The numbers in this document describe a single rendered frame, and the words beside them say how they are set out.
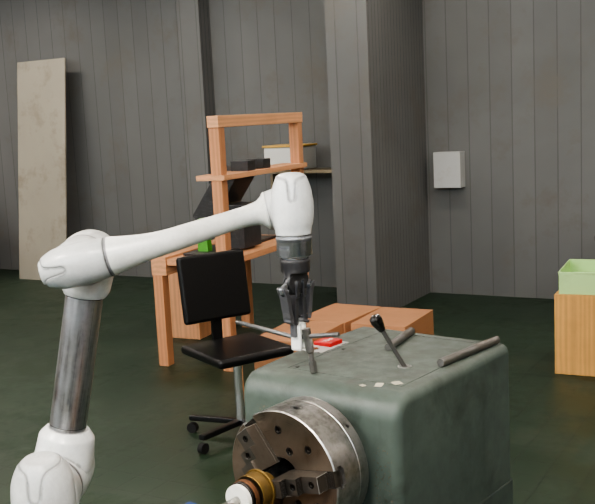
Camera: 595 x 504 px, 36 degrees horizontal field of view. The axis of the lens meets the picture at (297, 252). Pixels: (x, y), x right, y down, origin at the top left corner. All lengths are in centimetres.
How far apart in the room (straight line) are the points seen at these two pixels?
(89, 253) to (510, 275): 749
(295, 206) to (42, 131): 1001
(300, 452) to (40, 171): 1023
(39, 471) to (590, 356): 494
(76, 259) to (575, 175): 732
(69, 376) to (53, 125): 957
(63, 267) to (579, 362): 499
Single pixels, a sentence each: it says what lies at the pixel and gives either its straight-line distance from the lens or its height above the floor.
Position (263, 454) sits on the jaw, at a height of 114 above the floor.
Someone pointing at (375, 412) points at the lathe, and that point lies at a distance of 218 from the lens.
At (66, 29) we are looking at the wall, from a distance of 1230.
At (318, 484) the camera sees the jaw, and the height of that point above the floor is 110.
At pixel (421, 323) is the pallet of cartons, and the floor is 41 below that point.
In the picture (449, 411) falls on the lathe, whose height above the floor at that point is 116.
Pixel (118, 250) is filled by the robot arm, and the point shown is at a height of 160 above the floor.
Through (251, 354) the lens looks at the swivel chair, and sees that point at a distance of 533.
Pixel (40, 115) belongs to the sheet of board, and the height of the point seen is 207.
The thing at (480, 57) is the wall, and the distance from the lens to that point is 946.
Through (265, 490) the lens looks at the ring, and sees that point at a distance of 209.
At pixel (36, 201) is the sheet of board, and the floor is 99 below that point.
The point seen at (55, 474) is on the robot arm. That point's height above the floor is 104.
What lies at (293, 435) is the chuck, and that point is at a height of 119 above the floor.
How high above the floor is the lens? 190
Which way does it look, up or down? 8 degrees down
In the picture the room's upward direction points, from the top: 3 degrees counter-clockwise
